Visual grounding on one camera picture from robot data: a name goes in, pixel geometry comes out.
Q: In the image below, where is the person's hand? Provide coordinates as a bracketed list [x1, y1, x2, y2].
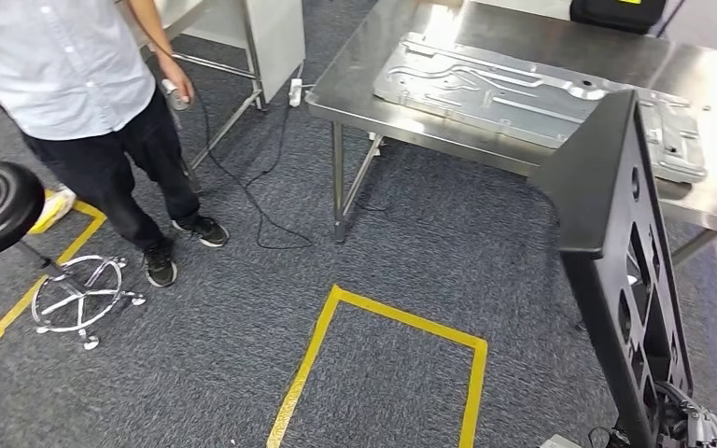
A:
[155, 56, 196, 105]

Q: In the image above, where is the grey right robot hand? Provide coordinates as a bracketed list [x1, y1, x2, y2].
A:
[654, 380, 717, 448]

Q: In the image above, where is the small grey handheld device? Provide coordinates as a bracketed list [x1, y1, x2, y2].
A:
[160, 78, 190, 113]

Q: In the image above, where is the black plastic plate bracket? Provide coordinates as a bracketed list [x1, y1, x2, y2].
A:
[528, 89, 695, 448]

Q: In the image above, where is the stainless steel workbench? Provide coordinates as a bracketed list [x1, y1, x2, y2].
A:
[305, 0, 717, 270]

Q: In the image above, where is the person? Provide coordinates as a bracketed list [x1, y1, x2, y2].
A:
[0, 0, 231, 288]

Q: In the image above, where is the white shoe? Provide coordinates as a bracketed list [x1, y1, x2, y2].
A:
[29, 184, 78, 236]

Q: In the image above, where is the stamped silver metal plate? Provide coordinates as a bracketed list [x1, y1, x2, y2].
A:
[373, 32, 708, 185]

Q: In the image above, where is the black case with yellow label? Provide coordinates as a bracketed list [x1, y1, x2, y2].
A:
[569, 0, 669, 35]

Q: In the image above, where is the white table with metal frame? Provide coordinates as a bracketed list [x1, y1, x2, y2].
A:
[142, 0, 307, 171]

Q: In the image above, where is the black floor cable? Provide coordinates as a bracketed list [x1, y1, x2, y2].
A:
[194, 92, 390, 252]

